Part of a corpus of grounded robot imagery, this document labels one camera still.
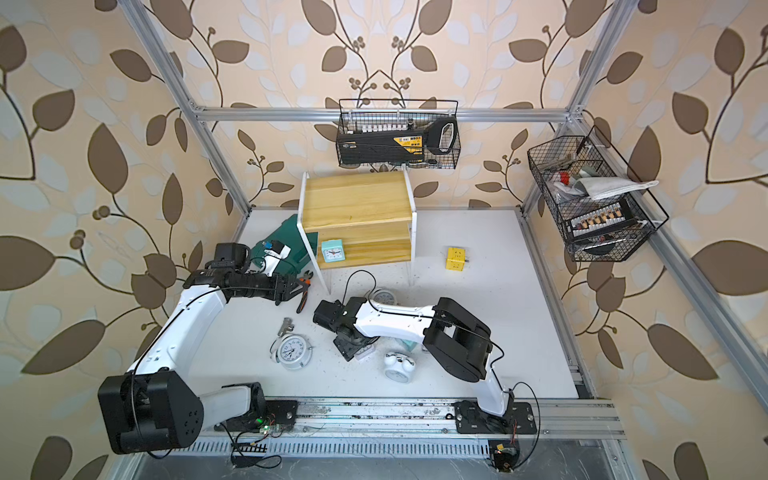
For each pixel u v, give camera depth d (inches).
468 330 20.4
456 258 39.0
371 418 29.7
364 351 32.2
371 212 29.6
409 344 32.2
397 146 32.9
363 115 35.9
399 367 29.5
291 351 32.4
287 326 35.0
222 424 21.5
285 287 27.8
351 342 28.8
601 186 24.8
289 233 42.8
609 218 26.0
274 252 28.5
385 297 36.8
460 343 18.7
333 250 33.1
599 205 27.5
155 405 15.6
